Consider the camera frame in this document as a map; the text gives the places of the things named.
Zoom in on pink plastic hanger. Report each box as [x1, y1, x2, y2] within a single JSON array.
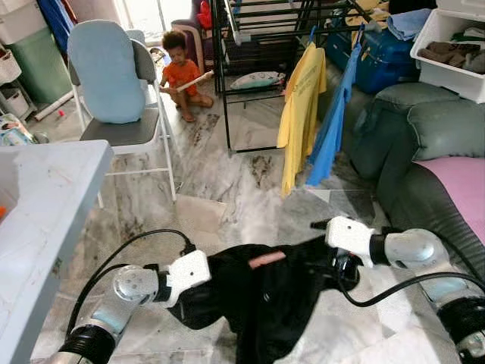
[[248, 250, 288, 269]]

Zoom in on dark navy garment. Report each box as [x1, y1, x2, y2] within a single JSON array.
[[168, 235, 357, 364]]

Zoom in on pink cover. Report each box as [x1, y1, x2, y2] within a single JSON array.
[[413, 155, 485, 245]]

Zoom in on grey green leather sofa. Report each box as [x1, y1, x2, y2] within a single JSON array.
[[347, 82, 485, 289]]

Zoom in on yellow garment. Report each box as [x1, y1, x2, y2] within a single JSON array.
[[276, 42, 328, 198]]

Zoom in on black clothes rack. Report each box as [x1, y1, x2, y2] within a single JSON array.
[[211, 0, 395, 156]]

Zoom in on blue suitcase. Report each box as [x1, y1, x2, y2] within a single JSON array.
[[326, 27, 422, 96]]

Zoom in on patterned pillow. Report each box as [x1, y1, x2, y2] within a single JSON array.
[[230, 71, 287, 92]]

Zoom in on white plastic basket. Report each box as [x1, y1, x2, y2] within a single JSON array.
[[410, 8, 485, 104]]

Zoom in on brown folded clothes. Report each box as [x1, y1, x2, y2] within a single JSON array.
[[421, 40, 485, 74]]

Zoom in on white stick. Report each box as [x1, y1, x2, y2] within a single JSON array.
[[161, 70, 215, 95]]

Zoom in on child in orange shirt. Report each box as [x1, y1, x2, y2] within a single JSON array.
[[158, 29, 216, 123]]

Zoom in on light blue folded cloth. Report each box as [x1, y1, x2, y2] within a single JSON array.
[[386, 8, 434, 42]]

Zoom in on grey folding chair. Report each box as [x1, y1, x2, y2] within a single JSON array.
[[70, 38, 180, 202]]

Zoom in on purple armchair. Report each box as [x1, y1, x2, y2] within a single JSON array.
[[171, 19, 217, 77]]

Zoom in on white folding table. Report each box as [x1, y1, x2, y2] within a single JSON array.
[[0, 139, 115, 364]]

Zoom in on light blue cushion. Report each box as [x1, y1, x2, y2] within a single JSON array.
[[67, 20, 149, 125]]

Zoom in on white tube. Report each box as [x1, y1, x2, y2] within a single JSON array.
[[33, 91, 77, 122]]

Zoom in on green storage bin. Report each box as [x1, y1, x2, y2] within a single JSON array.
[[6, 27, 74, 105]]

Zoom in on white drawer shelf unit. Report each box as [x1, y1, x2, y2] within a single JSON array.
[[0, 0, 39, 122]]

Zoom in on dark blue hanging cloth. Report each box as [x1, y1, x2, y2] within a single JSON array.
[[36, 0, 77, 55]]

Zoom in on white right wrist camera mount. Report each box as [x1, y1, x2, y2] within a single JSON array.
[[324, 215, 377, 268]]

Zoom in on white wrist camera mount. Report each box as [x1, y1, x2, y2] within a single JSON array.
[[324, 215, 377, 268], [161, 249, 213, 289]]

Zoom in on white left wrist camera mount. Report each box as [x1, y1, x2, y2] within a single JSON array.
[[161, 249, 213, 289]]

